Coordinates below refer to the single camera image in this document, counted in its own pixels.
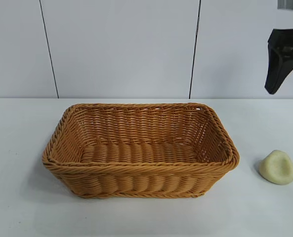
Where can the brown woven wicker basket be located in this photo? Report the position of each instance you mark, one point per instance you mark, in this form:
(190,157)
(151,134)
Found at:
(141,170)

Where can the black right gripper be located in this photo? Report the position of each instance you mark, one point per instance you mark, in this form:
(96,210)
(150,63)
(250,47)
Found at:
(287,38)

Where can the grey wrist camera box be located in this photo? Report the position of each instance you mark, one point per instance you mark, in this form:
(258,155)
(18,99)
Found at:
(290,4)

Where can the pale yellow egg yolk pastry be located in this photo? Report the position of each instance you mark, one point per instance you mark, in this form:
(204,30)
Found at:
(277,168)

